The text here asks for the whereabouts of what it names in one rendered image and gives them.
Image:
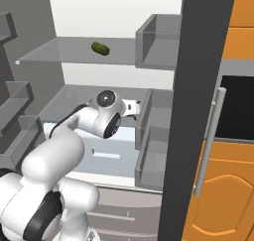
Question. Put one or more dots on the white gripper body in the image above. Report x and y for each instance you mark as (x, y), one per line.
(135, 108)

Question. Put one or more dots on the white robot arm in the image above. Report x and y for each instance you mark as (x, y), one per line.
(49, 159)

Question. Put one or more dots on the green cucumber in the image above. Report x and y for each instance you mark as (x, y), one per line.
(100, 48)

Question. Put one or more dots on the grey fridge door bin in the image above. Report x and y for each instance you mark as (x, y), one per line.
(153, 165)
(160, 116)
(158, 43)

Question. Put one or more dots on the pale blue fridge drawer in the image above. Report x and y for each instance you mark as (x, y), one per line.
(125, 152)

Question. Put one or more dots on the dark grey fridge door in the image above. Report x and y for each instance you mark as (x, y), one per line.
(195, 86)

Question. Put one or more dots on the grey glass fridge shelf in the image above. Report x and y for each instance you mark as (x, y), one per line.
(71, 99)
(66, 51)

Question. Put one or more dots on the grey freezer drawer front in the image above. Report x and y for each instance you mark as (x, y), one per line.
(132, 215)

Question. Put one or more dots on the grey fridge door shelf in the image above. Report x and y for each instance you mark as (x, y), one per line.
(20, 139)
(6, 25)
(15, 102)

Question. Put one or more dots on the orange arched cupboard door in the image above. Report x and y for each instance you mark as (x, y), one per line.
(225, 192)

